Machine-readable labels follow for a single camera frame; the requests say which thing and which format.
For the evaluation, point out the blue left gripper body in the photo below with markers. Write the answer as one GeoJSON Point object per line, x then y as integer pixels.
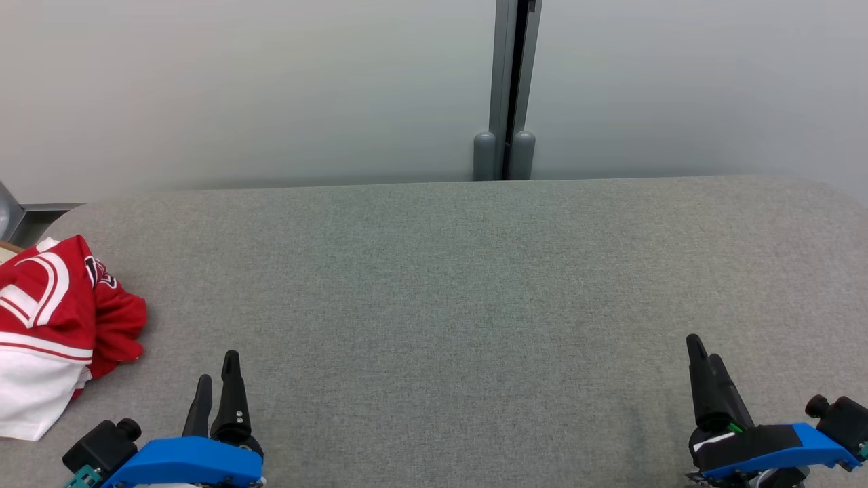
{"type": "Point", "coordinates": [190, 461]}

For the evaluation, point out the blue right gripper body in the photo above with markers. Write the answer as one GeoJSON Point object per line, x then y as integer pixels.
{"type": "Point", "coordinates": [759, 447]}

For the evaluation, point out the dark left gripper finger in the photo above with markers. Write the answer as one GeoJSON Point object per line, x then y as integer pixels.
{"type": "Point", "coordinates": [234, 407]}
{"type": "Point", "coordinates": [200, 413]}

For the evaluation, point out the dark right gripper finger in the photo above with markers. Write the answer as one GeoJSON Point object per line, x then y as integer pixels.
{"type": "Point", "coordinates": [705, 400]}
{"type": "Point", "coordinates": [736, 407]}

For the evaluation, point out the red shorts with white stripe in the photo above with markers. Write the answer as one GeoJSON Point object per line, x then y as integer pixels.
{"type": "Point", "coordinates": [119, 325]}

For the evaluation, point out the red jersey with white trim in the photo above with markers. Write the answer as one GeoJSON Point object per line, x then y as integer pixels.
{"type": "Point", "coordinates": [41, 318]}

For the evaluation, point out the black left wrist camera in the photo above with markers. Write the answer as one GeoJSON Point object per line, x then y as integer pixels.
{"type": "Point", "coordinates": [102, 444]}

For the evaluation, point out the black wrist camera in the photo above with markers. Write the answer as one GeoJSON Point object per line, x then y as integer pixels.
{"type": "Point", "coordinates": [102, 444]}
{"type": "Point", "coordinates": [844, 417]}

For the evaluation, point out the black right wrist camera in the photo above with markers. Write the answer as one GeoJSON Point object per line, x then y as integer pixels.
{"type": "Point", "coordinates": [844, 417]}

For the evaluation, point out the green right camera connector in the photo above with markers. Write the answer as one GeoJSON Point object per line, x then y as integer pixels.
{"type": "Point", "coordinates": [863, 451]}

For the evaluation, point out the green camera connector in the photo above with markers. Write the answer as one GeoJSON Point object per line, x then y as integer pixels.
{"type": "Point", "coordinates": [863, 451]}
{"type": "Point", "coordinates": [81, 478]}

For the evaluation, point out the green left camera connector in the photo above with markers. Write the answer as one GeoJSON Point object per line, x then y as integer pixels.
{"type": "Point", "coordinates": [81, 478]}

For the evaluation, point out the grey slanted metal frame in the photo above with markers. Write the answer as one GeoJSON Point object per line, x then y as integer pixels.
{"type": "Point", "coordinates": [13, 213]}

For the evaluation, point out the grey cylindrical post foot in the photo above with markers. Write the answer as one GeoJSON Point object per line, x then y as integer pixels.
{"type": "Point", "coordinates": [484, 156]}
{"type": "Point", "coordinates": [523, 156]}

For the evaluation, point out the grey partition post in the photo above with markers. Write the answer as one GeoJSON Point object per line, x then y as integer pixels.
{"type": "Point", "coordinates": [505, 68]}

